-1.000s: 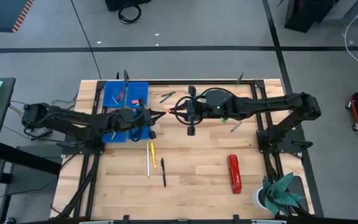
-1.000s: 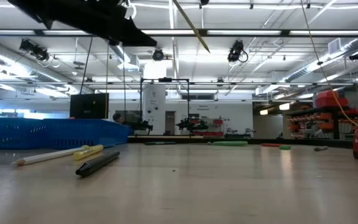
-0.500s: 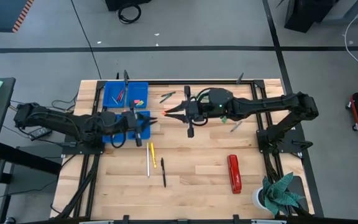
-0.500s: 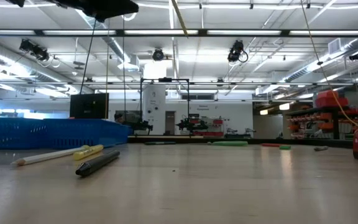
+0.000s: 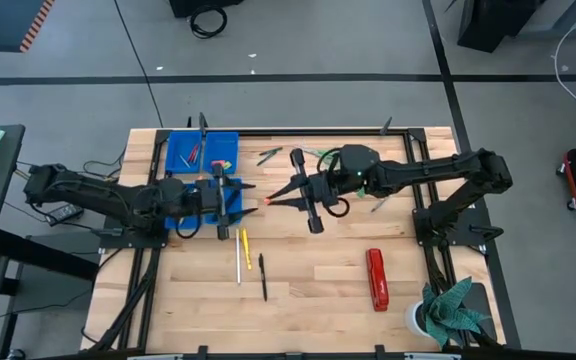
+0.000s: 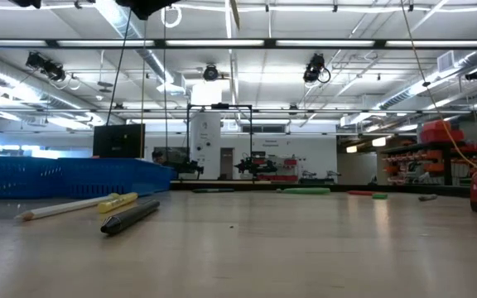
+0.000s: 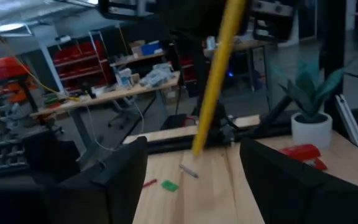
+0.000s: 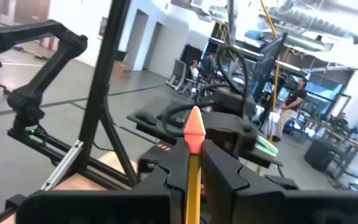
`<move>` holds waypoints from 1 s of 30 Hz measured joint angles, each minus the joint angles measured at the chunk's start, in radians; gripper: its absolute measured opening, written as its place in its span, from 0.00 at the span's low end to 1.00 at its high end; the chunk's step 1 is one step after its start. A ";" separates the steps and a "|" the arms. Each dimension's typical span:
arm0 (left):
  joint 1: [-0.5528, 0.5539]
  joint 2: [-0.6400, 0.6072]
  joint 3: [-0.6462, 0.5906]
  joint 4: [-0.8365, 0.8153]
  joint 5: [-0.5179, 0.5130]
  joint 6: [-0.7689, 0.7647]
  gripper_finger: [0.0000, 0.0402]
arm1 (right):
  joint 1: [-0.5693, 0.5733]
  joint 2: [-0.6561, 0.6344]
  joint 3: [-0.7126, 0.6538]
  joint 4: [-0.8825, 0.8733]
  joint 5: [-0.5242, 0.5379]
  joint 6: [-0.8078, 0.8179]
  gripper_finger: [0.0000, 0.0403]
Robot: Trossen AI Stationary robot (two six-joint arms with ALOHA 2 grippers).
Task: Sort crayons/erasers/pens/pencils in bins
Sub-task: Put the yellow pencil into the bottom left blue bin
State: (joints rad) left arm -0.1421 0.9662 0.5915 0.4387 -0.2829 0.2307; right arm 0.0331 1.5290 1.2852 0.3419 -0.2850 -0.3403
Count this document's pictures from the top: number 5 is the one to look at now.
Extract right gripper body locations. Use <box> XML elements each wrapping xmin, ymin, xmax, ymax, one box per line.
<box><xmin>291</xmin><ymin>148</ymin><xmax>342</xmax><ymax>235</ymax></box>

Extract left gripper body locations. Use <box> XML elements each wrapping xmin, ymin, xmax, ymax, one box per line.
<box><xmin>200</xmin><ymin>163</ymin><xmax>230</xmax><ymax>240</ymax></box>

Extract yellow highlighter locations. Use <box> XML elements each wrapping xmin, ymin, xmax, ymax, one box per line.
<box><xmin>240</xmin><ymin>227</ymin><xmax>253</xmax><ymax>272</ymax></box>

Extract silver pen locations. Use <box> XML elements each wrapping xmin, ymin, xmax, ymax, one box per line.
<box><xmin>235</xmin><ymin>228</ymin><xmax>243</xmax><ymax>287</ymax></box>

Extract slim black pen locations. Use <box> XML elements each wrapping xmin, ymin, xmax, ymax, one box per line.
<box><xmin>258</xmin><ymin>253</ymin><xmax>269</xmax><ymax>303</ymax></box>

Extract red stapler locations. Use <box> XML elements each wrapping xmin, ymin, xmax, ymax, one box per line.
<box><xmin>365</xmin><ymin>248</ymin><xmax>390</xmax><ymax>313</ymax></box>

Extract black power adapter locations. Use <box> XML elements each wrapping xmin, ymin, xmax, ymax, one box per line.
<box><xmin>42</xmin><ymin>203</ymin><xmax>86</xmax><ymax>227</ymax></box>

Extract white plant pot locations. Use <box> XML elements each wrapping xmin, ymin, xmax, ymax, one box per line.
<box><xmin>404</xmin><ymin>299</ymin><xmax>435</xmax><ymax>340</ymax></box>

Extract green leafy plant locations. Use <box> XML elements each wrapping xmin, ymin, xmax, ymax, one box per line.
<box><xmin>420</xmin><ymin>276</ymin><xmax>493</xmax><ymax>350</ymax></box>

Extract black box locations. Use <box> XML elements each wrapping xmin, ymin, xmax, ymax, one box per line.
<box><xmin>169</xmin><ymin>0</ymin><xmax>244</xmax><ymax>19</ymax></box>

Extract black cabinet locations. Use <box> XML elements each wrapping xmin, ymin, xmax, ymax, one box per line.
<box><xmin>456</xmin><ymin>0</ymin><xmax>544</xmax><ymax>54</ymax></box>

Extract orange striped black mat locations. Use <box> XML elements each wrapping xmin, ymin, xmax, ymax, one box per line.
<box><xmin>0</xmin><ymin>0</ymin><xmax>57</xmax><ymax>54</ymax></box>

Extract green handled scissors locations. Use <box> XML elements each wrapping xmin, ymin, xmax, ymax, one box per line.
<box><xmin>296</xmin><ymin>143</ymin><xmax>339</xmax><ymax>160</ymax></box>

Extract coiled black cable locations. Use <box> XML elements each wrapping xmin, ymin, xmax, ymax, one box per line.
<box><xmin>189</xmin><ymin>4</ymin><xmax>229</xmax><ymax>40</ymax></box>

